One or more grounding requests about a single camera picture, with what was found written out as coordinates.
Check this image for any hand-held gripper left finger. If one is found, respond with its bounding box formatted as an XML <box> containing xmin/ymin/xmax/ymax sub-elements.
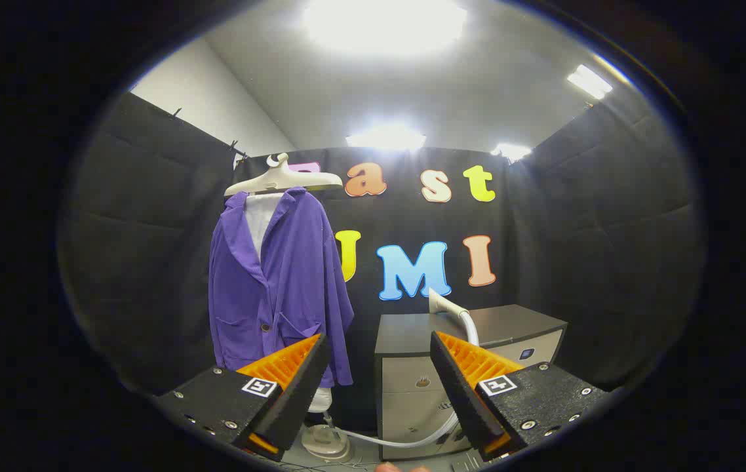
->
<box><xmin>153</xmin><ymin>333</ymin><xmax>331</xmax><ymax>462</ymax></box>

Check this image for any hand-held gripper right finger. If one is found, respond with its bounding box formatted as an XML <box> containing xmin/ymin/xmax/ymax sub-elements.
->
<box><xmin>430</xmin><ymin>330</ymin><xmax>610</xmax><ymax>460</ymax></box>

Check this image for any purple corduroy jacket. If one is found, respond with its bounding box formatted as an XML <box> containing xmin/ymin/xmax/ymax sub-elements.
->
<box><xmin>208</xmin><ymin>187</ymin><xmax>355</xmax><ymax>389</ymax></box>

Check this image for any white clothes hanger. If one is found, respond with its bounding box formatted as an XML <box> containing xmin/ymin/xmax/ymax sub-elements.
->
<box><xmin>224</xmin><ymin>153</ymin><xmax>344</xmax><ymax>197</ymax></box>

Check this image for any grey drawer cabinet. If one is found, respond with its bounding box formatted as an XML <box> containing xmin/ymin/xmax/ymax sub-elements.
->
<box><xmin>374</xmin><ymin>304</ymin><xmax>568</xmax><ymax>461</ymax></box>

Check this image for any white torso form board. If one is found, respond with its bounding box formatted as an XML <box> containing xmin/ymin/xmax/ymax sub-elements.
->
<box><xmin>244</xmin><ymin>192</ymin><xmax>336</xmax><ymax>414</ymax></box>

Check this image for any large ceiling light panel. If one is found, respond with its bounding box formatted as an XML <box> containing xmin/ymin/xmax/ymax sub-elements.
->
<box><xmin>301</xmin><ymin>0</ymin><xmax>469</xmax><ymax>56</ymax></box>

